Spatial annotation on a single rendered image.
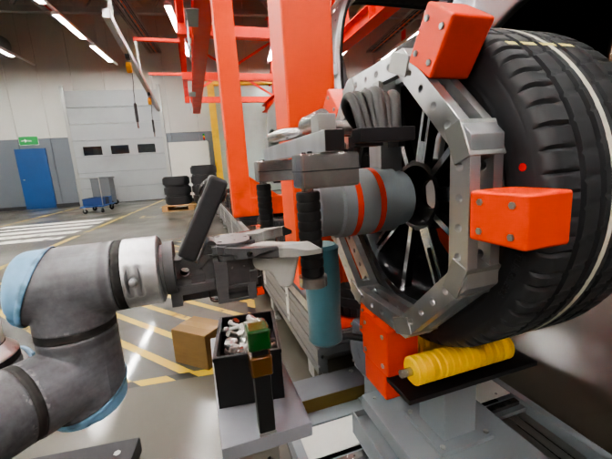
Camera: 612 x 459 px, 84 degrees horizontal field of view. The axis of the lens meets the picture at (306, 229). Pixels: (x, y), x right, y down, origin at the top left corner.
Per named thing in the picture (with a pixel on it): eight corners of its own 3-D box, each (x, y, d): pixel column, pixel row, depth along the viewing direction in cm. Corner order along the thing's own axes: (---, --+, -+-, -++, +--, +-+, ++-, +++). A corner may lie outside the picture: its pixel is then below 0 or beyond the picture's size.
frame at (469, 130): (496, 377, 55) (514, 5, 45) (464, 387, 53) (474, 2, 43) (350, 278, 106) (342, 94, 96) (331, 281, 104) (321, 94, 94)
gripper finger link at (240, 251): (288, 252, 46) (232, 251, 49) (287, 239, 46) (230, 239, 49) (275, 262, 42) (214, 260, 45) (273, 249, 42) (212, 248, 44)
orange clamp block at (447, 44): (468, 80, 55) (497, 16, 49) (427, 79, 52) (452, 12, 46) (443, 64, 59) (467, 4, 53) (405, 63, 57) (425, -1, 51)
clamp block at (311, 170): (361, 185, 50) (359, 147, 49) (302, 189, 48) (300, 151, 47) (346, 183, 55) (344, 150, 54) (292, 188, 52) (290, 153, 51)
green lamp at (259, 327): (271, 349, 60) (270, 328, 59) (249, 354, 58) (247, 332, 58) (267, 339, 63) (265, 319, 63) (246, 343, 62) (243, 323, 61)
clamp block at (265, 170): (295, 179, 82) (294, 158, 81) (259, 182, 80) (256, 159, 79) (290, 179, 87) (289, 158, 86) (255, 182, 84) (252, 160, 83)
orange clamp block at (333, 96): (365, 108, 87) (352, 87, 92) (337, 108, 85) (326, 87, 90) (357, 130, 93) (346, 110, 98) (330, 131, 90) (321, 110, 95)
